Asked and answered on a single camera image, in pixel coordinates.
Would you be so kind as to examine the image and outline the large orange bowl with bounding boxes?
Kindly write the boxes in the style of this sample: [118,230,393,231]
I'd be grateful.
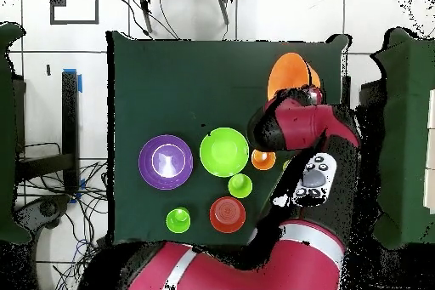
[267,52,321,100]

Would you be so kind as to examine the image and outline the green bowl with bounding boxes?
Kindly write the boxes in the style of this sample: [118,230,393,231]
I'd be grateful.
[199,127,250,178]

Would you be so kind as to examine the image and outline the lime cup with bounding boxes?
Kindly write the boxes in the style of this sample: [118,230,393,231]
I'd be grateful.
[227,173,253,199]

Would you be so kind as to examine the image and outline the orange cup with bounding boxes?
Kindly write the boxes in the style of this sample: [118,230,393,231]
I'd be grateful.
[251,149,277,171]

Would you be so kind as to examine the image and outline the purple bowl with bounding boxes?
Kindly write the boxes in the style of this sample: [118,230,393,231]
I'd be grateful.
[138,134,195,191]

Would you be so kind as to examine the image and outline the red-orange bowl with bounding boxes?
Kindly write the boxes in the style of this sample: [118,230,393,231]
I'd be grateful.
[209,196,246,234]

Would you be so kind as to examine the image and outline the dark green tablecloth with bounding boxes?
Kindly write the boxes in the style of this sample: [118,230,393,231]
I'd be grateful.
[105,30,352,249]

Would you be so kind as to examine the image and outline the green cup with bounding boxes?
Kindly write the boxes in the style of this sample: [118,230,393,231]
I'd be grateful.
[165,207,192,235]

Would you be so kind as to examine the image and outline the blue tape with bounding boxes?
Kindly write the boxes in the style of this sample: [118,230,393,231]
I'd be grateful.
[62,67,83,94]

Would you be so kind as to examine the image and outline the black stand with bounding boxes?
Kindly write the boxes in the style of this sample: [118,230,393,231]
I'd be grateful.
[14,70,80,196]

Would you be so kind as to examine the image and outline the dark grey chair base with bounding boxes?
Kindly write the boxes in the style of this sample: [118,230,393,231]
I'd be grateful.
[14,194,71,233]

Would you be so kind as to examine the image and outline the green cloth covered table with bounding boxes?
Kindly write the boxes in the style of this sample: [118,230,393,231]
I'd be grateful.
[0,21,32,246]
[371,26,435,250]

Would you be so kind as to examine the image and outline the white box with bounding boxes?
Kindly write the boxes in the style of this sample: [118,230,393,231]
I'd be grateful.
[423,88,435,214]

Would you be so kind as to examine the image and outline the black post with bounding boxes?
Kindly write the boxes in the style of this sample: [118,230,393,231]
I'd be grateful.
[340,75,352,105]

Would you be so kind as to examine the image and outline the tangled floor cables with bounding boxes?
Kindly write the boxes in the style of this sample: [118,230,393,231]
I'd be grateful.
[16,141,110,290]

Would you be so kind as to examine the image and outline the black cable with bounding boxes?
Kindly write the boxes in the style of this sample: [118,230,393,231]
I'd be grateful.
[115,0,181,41]

